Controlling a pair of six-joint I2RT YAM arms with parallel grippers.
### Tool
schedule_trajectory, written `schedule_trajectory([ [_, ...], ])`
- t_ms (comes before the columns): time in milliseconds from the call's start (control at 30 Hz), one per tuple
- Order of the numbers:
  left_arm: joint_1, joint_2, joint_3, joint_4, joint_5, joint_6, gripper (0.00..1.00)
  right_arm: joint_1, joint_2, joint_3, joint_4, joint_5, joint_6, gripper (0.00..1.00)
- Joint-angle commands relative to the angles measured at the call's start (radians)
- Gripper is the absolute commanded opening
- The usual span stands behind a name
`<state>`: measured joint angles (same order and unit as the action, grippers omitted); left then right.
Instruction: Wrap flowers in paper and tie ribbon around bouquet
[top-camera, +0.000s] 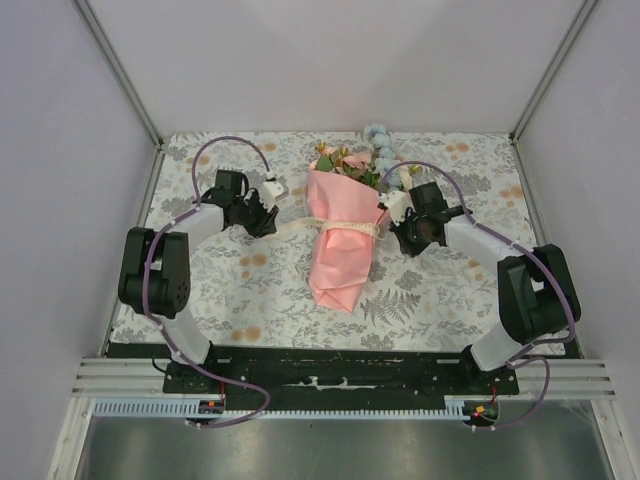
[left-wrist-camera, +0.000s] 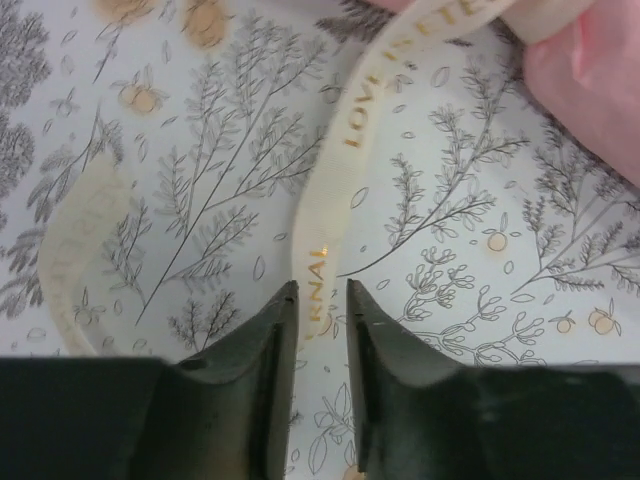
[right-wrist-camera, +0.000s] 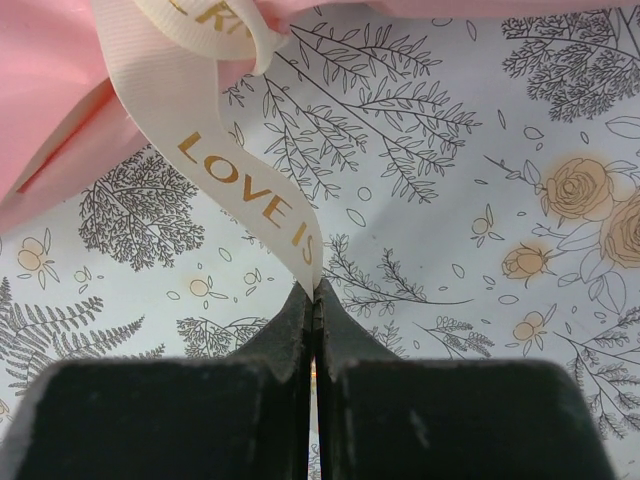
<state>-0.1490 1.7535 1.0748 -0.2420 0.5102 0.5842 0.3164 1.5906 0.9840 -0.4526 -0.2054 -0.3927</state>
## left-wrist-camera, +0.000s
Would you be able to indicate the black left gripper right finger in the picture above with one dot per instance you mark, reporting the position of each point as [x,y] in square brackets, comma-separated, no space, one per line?
[419,414]

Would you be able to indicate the pink wrapping paper sheet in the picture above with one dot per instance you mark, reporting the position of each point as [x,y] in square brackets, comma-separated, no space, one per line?
[581,63]

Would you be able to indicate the floral patterned table mat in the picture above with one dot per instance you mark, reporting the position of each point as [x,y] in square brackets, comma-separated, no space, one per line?
[480,224]

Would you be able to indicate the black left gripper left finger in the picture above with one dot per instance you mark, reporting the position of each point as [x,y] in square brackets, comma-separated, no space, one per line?
[222,413]

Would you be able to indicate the cream ribbon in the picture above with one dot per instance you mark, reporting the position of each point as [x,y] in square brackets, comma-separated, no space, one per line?
[99,198]

